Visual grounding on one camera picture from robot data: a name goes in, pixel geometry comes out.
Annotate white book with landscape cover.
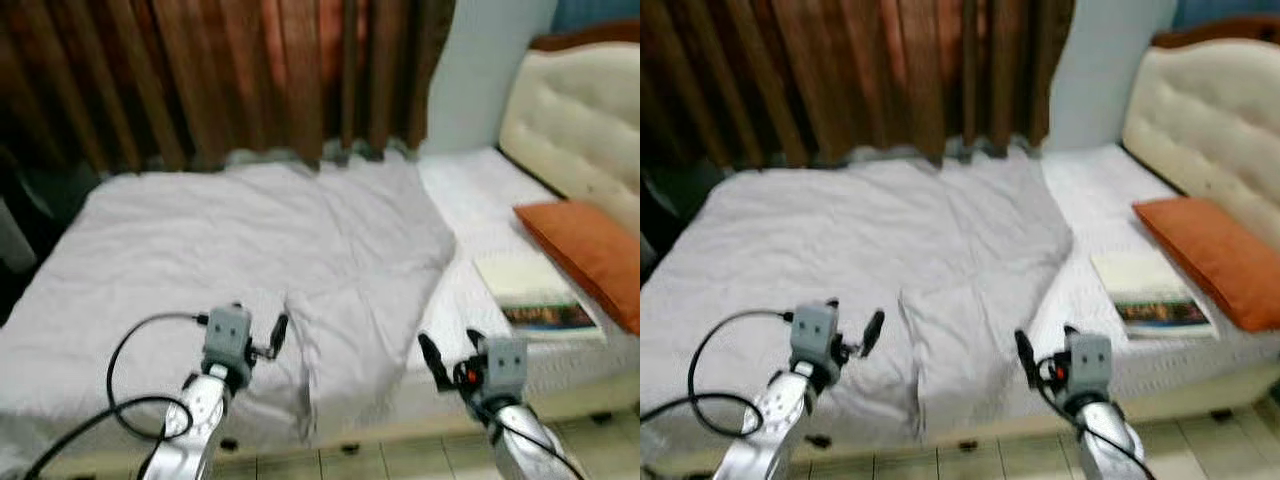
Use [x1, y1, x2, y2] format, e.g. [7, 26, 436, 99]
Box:
[472, 252, 608, 343]
[1090, 250, 1220, 340]

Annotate orange pillow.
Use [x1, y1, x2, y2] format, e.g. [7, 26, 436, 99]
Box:
[512, 200, 641, 336]
[1132, 197, 1280, 334]

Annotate cream bed base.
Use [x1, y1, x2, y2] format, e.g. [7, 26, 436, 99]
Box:
[640, 365, 1280, 473]
[50, 368, 641, 473]

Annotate grey wrinkled duvet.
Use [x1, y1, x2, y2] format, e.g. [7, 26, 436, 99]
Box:
[0, 150, 459, 473]
[640, 150, 1075, 473]

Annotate white patterned mattress sheet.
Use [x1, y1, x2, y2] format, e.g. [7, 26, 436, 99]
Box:
[395, 148, 641, 401]
[1015, 145, 1280, 397]

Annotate cream tufted headboard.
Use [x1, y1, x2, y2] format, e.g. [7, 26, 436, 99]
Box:
[498, 42, 641, 237]
[1122, 38, 1280, 251]

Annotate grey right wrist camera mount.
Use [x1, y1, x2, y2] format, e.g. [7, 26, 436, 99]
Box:
[1065, 333, 1112, 399]
[483, 337, 529, 403]

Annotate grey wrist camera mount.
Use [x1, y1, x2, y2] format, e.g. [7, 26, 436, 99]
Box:
[202, 305, 254, 367]
[483, 337, 529, 403]
[1065, 333, 1112, 399]
[790, 302, 840, 364]

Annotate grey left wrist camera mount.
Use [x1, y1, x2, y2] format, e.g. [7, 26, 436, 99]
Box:
[790, 302, 840, 364]
[202, 305, 254, 367]

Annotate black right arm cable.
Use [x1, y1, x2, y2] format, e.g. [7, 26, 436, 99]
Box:
[478, 398, 587, 480]
[1040, 390, 1153, 479]

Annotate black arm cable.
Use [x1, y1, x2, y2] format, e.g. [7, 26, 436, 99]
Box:
[20, 312, 211, 480]
[640, 309, 797, 443]
[478, 398, 587, 480]
[1040, 390, 1153, 479]

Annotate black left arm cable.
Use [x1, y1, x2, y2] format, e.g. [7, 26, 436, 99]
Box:
[640, 309, 797, 443]
[20, 312, 211, 480]

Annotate brown wooden headboard frame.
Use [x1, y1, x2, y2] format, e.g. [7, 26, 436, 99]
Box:
[528, 20, 641, 53]
[1150, 15, 1280, 49]

